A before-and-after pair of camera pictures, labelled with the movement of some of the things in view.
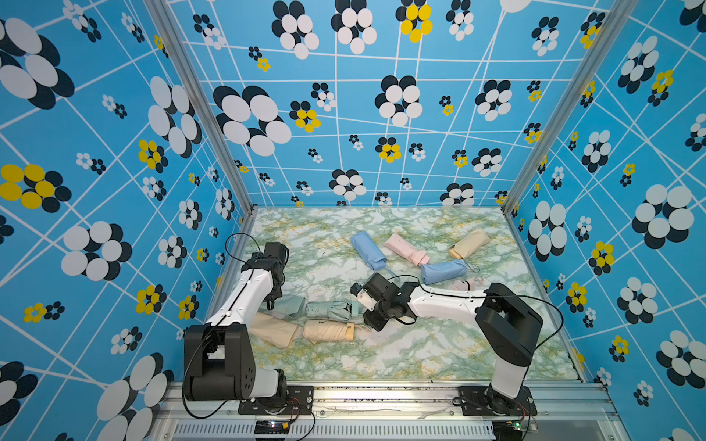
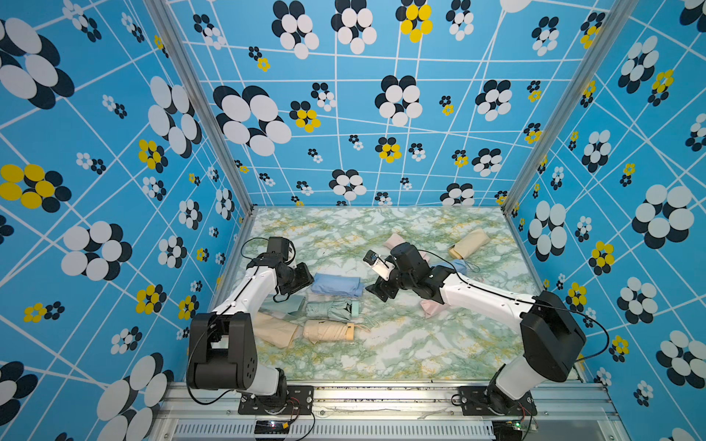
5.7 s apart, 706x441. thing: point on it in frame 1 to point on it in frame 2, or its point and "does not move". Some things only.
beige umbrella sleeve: x=271 y=330 does not move
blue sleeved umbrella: x=370 y=251 to x=337 y=284
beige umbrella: x=324 y=331 does not move
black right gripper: x=370 y=322 to x=381 y=288
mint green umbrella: x=337 y=310 does not move
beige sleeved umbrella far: x=469 y=244 does not move
